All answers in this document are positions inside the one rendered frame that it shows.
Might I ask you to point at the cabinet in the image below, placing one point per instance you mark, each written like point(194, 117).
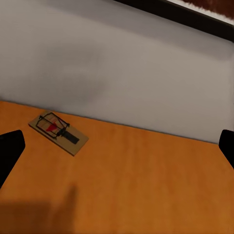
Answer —
point(124, 180)

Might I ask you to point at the mousetrap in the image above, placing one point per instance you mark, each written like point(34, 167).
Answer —
point(59, 132)

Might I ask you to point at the picture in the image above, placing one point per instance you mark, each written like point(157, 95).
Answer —
point(215, 17)

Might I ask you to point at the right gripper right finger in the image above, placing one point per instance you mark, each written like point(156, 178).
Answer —
point(226, 144)

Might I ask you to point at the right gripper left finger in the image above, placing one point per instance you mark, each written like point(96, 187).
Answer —
point(12, 145)

